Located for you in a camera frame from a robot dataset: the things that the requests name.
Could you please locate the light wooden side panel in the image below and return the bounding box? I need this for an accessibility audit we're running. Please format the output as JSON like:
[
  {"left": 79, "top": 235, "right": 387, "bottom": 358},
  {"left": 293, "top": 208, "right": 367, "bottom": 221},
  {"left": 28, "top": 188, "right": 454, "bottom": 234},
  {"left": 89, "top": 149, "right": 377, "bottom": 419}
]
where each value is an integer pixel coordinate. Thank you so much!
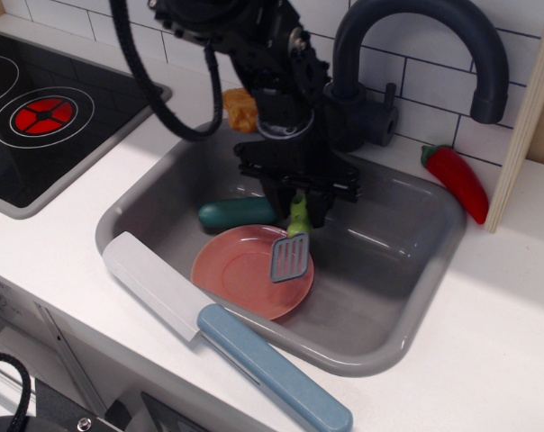
[{"left": 485, "top": 31, "right": 544, "bottom": 233}]

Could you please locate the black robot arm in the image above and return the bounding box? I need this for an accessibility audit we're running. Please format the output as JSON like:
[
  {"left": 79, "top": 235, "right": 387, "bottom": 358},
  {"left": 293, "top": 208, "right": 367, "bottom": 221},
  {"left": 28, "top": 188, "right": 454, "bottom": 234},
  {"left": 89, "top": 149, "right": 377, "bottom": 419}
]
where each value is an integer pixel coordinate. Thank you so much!
[{"left": 149, "top": 1, "right": 358, "bottom": 229}]

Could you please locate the green cucumber toy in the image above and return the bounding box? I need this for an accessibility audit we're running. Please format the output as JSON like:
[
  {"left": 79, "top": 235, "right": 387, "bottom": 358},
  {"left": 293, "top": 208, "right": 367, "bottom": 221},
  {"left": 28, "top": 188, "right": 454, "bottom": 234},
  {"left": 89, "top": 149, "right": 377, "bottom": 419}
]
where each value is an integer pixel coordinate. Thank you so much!
[{"left": 198, "top": 197, "right": 277, "bottom": 229}]

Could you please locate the black toy stove top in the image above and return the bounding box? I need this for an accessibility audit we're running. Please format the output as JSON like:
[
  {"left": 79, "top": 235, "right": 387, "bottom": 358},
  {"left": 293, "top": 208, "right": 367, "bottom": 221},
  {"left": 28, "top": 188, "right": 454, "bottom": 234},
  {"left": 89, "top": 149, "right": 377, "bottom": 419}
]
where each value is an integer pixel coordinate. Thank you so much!
[{"left": 0, "top": 33, "right": 152, "bottom": 220}]

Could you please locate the orange bread toy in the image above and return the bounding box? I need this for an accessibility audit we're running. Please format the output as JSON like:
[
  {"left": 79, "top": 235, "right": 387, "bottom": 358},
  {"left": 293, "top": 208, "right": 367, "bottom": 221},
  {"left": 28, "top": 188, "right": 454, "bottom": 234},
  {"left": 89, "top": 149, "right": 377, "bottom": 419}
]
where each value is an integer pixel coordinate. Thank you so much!
[{"left": 222, "top": 88, "right": 258, "bottom": 133}]

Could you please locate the black braided cable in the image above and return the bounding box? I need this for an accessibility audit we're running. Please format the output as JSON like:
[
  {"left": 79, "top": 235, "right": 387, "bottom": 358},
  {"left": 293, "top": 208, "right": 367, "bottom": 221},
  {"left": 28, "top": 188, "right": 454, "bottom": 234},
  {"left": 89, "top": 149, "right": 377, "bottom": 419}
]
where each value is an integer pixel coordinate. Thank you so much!
[
  {"left": 108, "top": 0, "right": 223, "bottom": 143},
  {"left": 0, "top": 351, "right": 32, "bottom": 432}
]

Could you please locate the black braided cable lower left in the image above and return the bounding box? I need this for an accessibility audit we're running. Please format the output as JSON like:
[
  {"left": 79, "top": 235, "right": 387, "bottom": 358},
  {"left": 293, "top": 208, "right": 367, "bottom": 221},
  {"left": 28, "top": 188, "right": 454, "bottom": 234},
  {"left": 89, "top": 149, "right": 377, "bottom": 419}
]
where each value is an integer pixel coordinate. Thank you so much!
[{"left": 0, "top": 351, "right": 32, "bottom": 432}]

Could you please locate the toy knife blue handle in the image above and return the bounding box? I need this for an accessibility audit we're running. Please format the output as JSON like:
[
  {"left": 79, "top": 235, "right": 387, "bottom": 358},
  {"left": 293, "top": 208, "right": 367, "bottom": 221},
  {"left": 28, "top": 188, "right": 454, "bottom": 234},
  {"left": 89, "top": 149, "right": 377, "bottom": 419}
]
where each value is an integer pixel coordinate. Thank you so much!
[{"left": 102, "top": 232, "right": 353, "bottom": 431}]

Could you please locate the grey sink basin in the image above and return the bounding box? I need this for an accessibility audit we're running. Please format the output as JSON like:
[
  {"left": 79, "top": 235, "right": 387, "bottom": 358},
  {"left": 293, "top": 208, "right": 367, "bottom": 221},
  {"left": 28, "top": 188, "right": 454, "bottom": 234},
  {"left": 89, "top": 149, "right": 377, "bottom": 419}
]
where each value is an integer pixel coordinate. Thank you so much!
[{"left": 95, "top": 127, "right": 467, "bottom": 376}]

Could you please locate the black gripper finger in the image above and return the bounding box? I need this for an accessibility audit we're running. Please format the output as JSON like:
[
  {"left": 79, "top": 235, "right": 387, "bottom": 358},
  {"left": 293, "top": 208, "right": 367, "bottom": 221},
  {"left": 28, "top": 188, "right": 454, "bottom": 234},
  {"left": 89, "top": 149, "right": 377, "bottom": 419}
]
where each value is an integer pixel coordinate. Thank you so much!
[
  {"left": 262, "top": 177, "right": 294, "bottom": 221},
  {"left": 305, "top": 189, "right": 338, "bottom": 228}
]

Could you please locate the red chili pepper toy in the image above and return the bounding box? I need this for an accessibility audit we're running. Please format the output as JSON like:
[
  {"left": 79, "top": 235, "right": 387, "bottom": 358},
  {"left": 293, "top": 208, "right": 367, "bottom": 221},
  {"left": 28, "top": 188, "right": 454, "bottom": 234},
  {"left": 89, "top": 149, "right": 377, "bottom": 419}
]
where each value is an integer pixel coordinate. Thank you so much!
[{"left": 421, "top": 145, "right": 489, "bottom": 225}]

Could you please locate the pink plate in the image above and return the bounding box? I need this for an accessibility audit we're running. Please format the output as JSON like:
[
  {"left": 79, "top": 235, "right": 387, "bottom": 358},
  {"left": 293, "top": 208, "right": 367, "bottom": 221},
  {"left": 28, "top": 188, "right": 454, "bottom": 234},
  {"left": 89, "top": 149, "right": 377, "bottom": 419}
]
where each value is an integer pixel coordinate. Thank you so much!
[{"left": 191, "top": 225, "right": 314, "bottom": 320}]

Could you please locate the dark grey faucet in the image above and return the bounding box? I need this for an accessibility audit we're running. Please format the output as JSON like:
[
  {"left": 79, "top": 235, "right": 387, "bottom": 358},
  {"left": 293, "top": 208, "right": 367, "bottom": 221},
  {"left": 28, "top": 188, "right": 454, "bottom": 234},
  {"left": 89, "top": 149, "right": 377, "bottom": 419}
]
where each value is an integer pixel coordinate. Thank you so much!
[{"left": 324, "top": 1, "right": 509, "bottom": 152}]

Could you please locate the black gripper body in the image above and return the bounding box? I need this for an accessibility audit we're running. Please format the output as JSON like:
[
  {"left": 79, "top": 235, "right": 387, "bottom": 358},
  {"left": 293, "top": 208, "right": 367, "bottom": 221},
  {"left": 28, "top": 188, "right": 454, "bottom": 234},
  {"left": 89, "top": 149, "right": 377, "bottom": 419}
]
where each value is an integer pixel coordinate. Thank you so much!
[{"left": 233, "top": 127, "right": 359, "bottom": 202}]

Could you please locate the grey spatula with green handle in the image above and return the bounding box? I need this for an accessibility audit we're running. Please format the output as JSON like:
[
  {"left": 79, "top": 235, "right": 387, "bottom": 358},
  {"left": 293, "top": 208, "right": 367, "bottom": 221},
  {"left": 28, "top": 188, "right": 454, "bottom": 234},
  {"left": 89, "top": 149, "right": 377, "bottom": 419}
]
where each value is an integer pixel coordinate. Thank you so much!
[{"left": 269, "top": 193, "right": 313, "bottom": 284}]

